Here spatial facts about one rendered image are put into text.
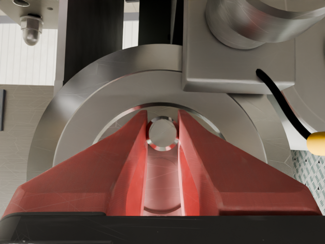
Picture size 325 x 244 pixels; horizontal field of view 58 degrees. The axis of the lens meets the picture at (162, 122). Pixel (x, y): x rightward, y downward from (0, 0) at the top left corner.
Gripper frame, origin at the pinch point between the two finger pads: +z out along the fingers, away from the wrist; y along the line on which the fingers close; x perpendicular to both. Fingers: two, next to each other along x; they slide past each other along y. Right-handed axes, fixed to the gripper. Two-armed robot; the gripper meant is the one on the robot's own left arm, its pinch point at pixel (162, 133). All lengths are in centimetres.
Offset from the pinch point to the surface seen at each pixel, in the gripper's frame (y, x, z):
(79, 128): 4.4, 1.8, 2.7
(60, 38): 6.0, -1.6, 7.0
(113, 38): 5.6, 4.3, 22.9
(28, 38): 22.2, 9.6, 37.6
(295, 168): -17.4, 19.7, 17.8
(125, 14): 35, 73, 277
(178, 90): -0.9, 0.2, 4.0
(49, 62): 111, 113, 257
